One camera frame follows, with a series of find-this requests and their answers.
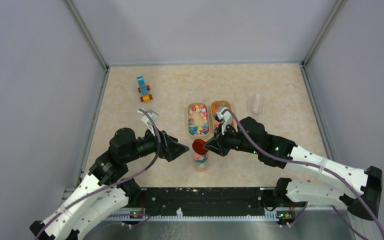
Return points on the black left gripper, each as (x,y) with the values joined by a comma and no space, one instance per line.
(175,149)

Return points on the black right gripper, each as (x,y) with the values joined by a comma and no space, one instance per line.
(219,146)

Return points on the red jar lid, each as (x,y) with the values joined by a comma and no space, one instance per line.
(198,147)

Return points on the clear plastic jar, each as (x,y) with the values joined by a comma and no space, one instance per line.
(200,162)

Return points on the clear plastic scoop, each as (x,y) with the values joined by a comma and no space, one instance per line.
(256,104)

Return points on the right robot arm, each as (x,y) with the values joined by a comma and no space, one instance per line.
(358,190)

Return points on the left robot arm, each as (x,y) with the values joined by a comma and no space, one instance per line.
(103,189)

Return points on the beige tray opaque candies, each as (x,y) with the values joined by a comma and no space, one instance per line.
(198,120)

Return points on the beige tray translucent candies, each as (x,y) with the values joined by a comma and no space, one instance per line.
(214,106)

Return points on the blue toy car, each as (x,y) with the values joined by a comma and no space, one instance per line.
(143,89)

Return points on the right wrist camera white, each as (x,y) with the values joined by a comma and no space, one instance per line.
(224,116)

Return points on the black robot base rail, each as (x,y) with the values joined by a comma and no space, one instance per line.
(210,201)

